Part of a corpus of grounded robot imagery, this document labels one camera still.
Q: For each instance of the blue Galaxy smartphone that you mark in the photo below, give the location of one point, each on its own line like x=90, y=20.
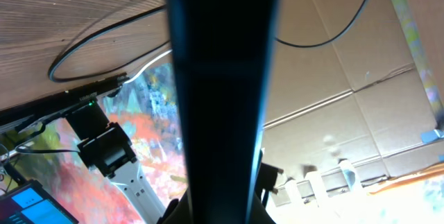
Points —
x=221, y=61

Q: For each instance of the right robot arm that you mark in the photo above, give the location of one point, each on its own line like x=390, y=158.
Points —
x=105, y=146

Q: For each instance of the cardboard backdrop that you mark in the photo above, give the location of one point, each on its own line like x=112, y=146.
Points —
x=351, y=82

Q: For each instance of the tablet screen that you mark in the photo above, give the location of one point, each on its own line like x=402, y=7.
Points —
x=30, y=203

